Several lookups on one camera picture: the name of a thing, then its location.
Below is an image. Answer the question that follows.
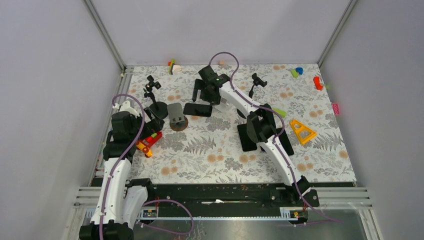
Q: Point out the black tripod stand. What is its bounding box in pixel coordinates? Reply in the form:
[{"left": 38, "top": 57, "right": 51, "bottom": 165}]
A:
[
  {"left": 143, "top": 75, "right": 168, "bottom": 120},
  {"left": 248, "top": 72, "right": 268, "bottom": 101}
]

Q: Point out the black phone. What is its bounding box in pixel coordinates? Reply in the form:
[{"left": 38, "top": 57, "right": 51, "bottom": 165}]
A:
[
  {"left": 237, "top": 124, "right": 258, "bottom": 152},
  {"left": 183, "top": 103, "right": 213, "bottom": 117}
]

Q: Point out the wooden-base grey phone stand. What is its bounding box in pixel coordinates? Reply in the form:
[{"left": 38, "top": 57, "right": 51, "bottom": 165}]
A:
[{"left": 167, "top": 102, "right": 189, "bottom": 132}]

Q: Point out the teal phone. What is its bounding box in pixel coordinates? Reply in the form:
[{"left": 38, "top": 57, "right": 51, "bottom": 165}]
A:
[{"left": 278, "top": 130, "right": 295, "bottom": 156}]

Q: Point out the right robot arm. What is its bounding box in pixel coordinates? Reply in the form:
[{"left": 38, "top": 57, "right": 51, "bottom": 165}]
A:
[{"left": 195, "top": 65, "right": 313, "bottom": 209}]

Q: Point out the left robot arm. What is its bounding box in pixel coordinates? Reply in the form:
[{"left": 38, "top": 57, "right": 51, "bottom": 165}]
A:
[{"left": 78, "top": 107, "right": 164, "bottom": 240}]

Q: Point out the white phone stand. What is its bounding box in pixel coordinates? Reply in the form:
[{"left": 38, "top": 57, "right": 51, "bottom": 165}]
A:
[{"left": 214, "top": 98, "right": 230, "bottom": 113}]

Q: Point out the red yellow toy truck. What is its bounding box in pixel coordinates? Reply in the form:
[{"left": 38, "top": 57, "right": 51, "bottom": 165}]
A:
[{"left": 135, "top": 131, "right": 163, "bottom": 158}]

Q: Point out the colourful block stack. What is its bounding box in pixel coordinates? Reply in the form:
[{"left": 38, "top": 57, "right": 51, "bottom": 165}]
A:
[{"left": 167, "top": 59, "right": 182, "bottom": 75}]

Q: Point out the floral patterned mat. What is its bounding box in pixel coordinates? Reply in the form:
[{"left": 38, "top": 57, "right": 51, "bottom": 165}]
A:
[{"left": 128, "top": 63, "right": 357, "bottom": 184}]

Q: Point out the green cylinder block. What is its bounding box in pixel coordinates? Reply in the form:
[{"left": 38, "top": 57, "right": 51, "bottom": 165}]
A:
[{"left": 290, "top": 69, "right": 299, "bottom": 78}]

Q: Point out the blue heart block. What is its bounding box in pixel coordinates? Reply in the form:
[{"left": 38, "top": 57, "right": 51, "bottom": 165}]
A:
[{"left": 295, "top": 67, "right": 304, "bottom": 75}]

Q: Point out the red arch block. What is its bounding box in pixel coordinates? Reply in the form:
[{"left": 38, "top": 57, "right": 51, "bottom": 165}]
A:
[{"left": 313, "top": 76, "right": 324, "bottom": 91}]

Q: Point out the pink brick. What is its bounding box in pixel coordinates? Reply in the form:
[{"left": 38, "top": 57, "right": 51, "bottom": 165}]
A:
[{"left": 331, "top": 103, "right": 341, "bottom": 116}]

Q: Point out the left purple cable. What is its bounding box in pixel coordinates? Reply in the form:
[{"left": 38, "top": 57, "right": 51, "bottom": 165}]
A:
[{"left": 98, "top": 93, "right": 147, "bottom": 240}]

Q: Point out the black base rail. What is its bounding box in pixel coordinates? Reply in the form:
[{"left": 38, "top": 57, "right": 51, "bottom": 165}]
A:
[{"left": 74, "top": 182, "right": 374, "bottom": 221}]

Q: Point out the yellow triangle frame toy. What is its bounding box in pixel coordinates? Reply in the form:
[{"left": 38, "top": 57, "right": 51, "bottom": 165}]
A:
[{"left": 289, "top": 119, "right": 317, "bottom": 145}]

